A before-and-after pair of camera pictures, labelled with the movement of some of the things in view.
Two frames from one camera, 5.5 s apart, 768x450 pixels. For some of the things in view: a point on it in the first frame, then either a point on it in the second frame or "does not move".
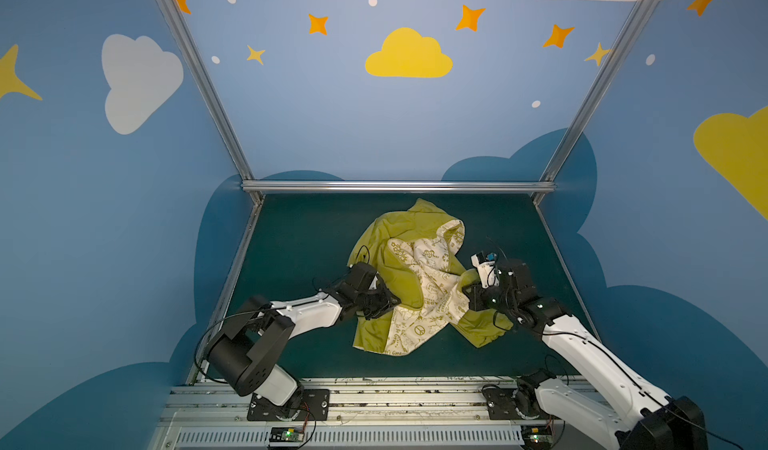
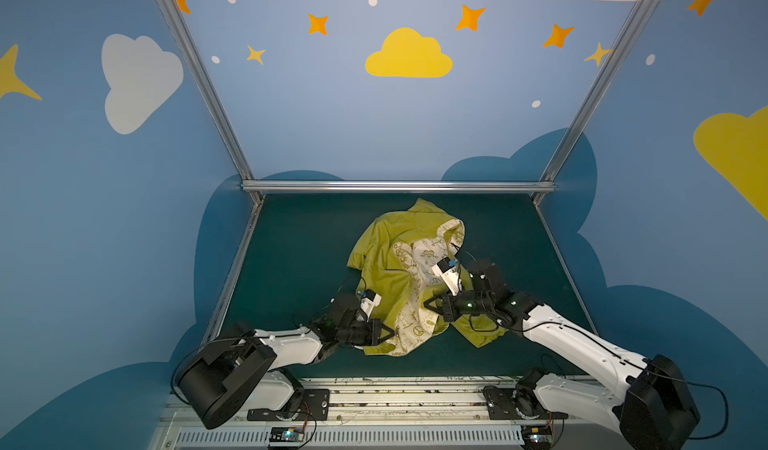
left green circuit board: x=286 y=434 does not move
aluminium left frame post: x=202 y=77 does not move
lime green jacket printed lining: x=419 y=251 does not move
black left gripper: x=377 y=297 to x=367 y=330
